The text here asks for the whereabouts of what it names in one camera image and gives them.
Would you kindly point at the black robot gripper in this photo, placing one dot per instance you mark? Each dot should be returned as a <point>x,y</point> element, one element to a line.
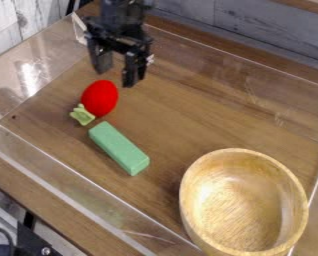
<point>116,31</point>

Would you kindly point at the red plush strawberry toy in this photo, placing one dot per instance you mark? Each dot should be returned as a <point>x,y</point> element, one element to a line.
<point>98,102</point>

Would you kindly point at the green rectangular block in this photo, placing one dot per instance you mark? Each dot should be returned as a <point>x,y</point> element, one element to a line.
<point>120,149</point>

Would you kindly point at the clear acrylic front barrier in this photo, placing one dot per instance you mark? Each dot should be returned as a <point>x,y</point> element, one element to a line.
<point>99,222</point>

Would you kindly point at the wooden bowl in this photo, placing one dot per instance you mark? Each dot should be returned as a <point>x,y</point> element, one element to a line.
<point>243,204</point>

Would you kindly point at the black clamp with screw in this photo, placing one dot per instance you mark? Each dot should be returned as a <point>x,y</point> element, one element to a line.
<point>31,244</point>

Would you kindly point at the clear acrylic corner bracket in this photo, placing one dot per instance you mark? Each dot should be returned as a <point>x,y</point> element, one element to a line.
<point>79,29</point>

